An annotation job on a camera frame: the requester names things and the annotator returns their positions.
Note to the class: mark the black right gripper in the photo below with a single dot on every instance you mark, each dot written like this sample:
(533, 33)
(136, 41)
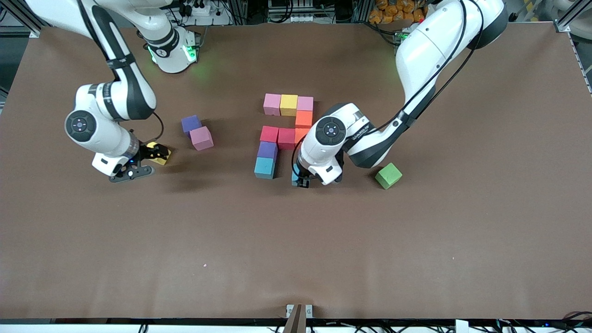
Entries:
(143, 154)

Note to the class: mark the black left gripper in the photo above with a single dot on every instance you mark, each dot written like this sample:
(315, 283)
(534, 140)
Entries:
(303, 177)

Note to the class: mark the yellow foam cube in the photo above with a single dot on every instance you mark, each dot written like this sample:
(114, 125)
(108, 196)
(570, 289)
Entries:
(288, 105)
(162, 159)

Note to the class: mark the cyan foam cube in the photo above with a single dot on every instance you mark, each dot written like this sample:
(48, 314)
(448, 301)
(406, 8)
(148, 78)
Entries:
(294, 175)
(264, 168)

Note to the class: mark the red foam cube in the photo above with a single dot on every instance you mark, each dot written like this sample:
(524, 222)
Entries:
(286, 138)
(269, 134)

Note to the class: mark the orange foam cube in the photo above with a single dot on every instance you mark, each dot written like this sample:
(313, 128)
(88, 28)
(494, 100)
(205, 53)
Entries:
(304, 119)
(300, 135)

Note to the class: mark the purple foam cube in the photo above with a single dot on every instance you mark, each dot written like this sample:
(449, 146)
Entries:
(191, 123)
(267, 150)

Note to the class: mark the pink foam cube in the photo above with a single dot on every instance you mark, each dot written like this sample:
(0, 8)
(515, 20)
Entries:
(201, 138)
(305, 103)
(272, 104)

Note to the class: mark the white Franka right arm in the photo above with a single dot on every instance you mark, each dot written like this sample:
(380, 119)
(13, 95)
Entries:
(101, 134)

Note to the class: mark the white Franka left arm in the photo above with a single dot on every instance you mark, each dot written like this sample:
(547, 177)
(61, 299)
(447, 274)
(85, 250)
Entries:
(333, 138)

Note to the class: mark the green foam cube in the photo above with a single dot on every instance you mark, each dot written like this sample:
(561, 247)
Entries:
(388, 175)

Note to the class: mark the white power strip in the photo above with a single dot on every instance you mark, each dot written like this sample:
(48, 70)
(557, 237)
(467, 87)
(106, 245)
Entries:
(300, 18)
(199, 9)

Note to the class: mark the bag of orange items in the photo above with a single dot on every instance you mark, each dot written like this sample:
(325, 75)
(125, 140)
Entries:
(388, 11)

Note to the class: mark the silver mount bracket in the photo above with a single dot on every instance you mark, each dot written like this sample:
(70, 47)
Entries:
(299, 317)

